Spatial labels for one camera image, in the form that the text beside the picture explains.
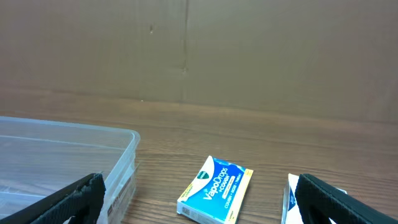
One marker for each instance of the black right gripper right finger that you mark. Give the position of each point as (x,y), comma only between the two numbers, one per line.
(321,203)

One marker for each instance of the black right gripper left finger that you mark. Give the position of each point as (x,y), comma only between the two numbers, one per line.
(78,203)

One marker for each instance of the white blue medicine box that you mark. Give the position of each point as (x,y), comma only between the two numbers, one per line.
(290,207)

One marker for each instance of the clear plastic container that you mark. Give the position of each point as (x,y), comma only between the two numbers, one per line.
(40,157)

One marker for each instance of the blue VapoDrops box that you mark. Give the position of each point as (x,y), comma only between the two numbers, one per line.
(216,194)

